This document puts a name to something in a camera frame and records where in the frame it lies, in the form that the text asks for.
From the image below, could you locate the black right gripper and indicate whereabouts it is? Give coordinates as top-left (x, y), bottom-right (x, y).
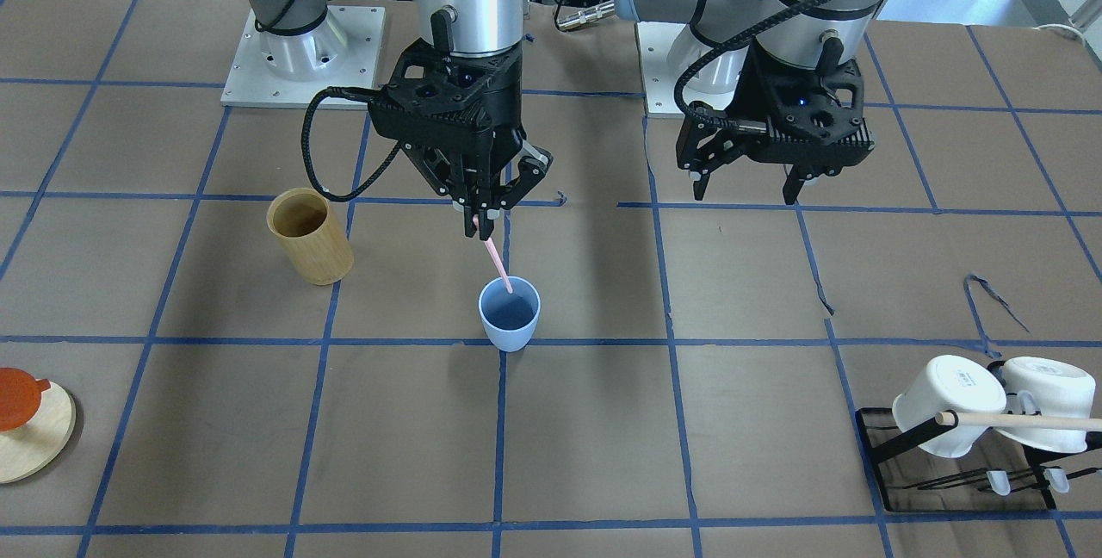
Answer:
top-left (368, 40), bottom-right (554, 238)

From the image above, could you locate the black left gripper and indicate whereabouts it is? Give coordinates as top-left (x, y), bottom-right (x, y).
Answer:
top-left (676, 41), bottom-right (875, 206)

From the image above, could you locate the light blue plastic cup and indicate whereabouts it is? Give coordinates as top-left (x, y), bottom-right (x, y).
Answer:
top-left (477, 276), bottom-right (541, 353)

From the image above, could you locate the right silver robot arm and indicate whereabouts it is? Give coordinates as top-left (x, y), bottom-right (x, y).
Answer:
top-left (249, 0), bottom-right (554, 240)

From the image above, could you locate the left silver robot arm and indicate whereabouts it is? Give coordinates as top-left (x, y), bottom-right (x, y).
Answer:
top-left (615, 0), bottom-right (886, 205)

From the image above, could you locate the bamboo cylinder holder cup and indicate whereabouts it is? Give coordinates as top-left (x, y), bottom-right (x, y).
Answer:
top-left (264, 187), bottom-right (355, 286)

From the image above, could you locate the wooden rack rod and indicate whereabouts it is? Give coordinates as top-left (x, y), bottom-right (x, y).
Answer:
top-left (932, 410), bottom-right (1102, 432)

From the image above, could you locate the white mug outer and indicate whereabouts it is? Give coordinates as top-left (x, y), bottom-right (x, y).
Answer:
top-left (996, 356), bottom-right (1096, 455)

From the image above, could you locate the orange mug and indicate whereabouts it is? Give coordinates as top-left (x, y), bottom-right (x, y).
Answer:
top-left (1, 367), bottom-right (51, 432)

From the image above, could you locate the wooden mug tree stand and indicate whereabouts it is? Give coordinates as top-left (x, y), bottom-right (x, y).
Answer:
top-left (1, 382), bottom-right (77, 484)

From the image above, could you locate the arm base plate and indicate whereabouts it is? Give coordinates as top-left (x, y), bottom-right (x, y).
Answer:
top-left (635, 22), bottom-right (758, 120)
top-left (220, 6), bottom-right (386, 109)

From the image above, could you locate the black wire mug rack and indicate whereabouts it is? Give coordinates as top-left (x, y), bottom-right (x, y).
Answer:
top-left (855, 358), bottom-right (1099, 512)

